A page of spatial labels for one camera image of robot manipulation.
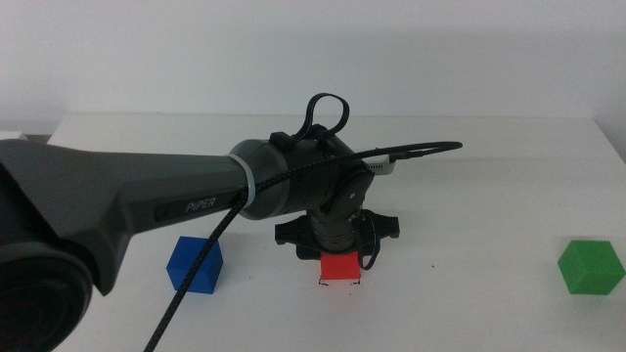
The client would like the red cube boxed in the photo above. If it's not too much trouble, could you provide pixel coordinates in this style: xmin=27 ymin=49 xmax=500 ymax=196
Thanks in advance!
xmin=320 ymin=250 xmax=363 ymax=283

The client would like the blue cube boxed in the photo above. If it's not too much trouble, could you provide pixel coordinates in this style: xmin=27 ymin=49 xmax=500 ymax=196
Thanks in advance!
xmin=165 ymin=236 xmax=224 ymax=295

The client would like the green cube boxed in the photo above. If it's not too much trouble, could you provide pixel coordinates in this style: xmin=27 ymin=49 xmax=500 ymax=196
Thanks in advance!
xmin=557 ymin=239 xmax=626 ymax=296

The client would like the white zip tie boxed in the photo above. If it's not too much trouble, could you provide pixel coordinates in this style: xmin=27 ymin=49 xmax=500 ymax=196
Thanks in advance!
xmin=227 ymin=154 xmax=257 ymax=207

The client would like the thin black cable loop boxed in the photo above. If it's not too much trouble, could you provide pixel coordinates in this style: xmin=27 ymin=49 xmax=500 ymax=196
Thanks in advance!
xmin=355 ymin=213 xmax=382 ymax=272

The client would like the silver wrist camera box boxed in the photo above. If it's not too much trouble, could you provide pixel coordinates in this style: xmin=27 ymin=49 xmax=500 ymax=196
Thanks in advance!
xmin=364 ymin=154 xmax=397 ymax=177

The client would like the black braided cable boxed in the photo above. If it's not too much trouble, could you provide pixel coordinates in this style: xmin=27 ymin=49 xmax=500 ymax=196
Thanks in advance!
xmin=143 ymin=141 xmax=464 ymax=352

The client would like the black flat cable loop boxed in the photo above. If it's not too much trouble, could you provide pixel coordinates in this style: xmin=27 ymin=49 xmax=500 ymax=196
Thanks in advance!
xmin=291 ymin=92 xmax=351 ymax=144

